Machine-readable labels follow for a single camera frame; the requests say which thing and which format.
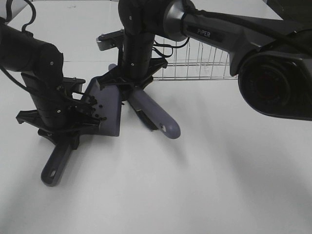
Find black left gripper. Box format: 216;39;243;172
16;73;100;149

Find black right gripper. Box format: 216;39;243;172
96;33;168;100

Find pile of coffee beans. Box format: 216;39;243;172
87;96;107;121

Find purple hand brush black bristles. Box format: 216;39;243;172
108;63;181;140

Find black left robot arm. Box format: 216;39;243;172
0;23;100;149

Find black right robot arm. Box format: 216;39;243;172
83;0;312;139

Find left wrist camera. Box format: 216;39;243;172
62;77;86;97

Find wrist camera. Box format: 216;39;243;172
96;29;124;51
62;77;86;97

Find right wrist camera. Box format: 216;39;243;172
96;29;124;51

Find chrome wire dish rack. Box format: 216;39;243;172
153;37;237;81

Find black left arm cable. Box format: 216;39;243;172
3;0;37;32

